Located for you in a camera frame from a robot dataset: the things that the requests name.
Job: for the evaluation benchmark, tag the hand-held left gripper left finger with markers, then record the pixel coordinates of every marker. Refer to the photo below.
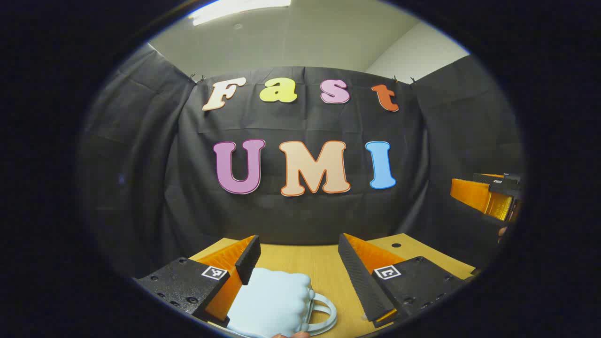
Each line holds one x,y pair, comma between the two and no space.
251,258

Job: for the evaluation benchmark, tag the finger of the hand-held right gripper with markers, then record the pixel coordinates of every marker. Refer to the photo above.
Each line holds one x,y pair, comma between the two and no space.
469,192

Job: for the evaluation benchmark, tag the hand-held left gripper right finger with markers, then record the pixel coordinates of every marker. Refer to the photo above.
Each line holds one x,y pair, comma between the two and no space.
357,277

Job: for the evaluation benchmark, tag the light blue suitcase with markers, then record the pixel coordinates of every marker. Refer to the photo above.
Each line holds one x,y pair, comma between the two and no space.
272,300

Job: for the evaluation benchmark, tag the black backdrop cloth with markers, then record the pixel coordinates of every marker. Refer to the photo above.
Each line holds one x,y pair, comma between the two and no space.
305,216

